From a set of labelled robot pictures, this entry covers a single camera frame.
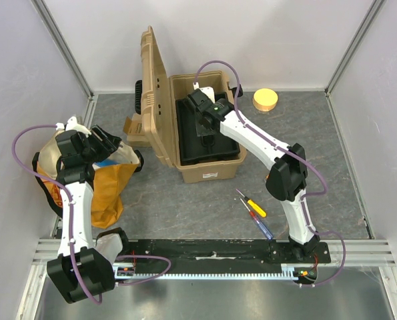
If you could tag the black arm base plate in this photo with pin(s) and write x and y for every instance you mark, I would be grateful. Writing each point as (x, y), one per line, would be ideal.
(272, 251)

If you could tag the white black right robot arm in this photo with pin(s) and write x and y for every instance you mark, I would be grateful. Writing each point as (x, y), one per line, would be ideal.
(287, 164)

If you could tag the yellow handle screwdriver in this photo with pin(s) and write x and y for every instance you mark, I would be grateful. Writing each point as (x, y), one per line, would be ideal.
(253, 204)

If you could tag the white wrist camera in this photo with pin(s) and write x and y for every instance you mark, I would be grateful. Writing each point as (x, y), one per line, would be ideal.
(208, 91)
(73, 124)

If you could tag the blue red handle screwdriver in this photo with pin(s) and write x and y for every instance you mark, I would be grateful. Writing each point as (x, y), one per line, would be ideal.
(261, 226)

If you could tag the grey slotted cable duct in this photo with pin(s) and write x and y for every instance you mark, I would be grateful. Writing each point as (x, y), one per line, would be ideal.
(125, 271)

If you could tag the tan plastic toolbox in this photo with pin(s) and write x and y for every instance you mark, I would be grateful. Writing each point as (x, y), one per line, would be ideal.
(155, 97)

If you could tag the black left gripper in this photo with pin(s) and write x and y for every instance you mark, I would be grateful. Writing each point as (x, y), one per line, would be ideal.
(109, 144)

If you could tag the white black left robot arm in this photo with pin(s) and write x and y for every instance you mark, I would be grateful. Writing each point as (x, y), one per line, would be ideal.
(83, 267)

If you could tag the black toolbox tray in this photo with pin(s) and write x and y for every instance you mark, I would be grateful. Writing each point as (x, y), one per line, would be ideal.
(194, 149)

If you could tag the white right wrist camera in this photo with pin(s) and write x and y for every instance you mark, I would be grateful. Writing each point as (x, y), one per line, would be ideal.
(208, 91)

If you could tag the brown cardboard box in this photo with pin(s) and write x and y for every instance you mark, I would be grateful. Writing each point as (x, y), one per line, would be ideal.
(134, 132)

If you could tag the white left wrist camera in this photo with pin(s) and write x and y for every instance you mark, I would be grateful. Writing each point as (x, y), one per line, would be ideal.
(73, 124)

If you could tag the yellow canvas tote bag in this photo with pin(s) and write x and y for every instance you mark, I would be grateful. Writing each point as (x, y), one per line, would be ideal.
(111, 177)

